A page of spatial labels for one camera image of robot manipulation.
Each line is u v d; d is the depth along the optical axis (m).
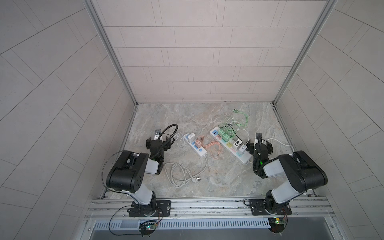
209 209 0.72
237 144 0.85
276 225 0.68
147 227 0.65
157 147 0.68
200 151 0.89
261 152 0.68
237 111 1.12
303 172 0.45
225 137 0.89
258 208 0.71
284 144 0.91
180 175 0.81
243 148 0.84
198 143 0.87
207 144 0.91
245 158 0.86
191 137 0.89
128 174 0.44
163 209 0.71
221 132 0.92
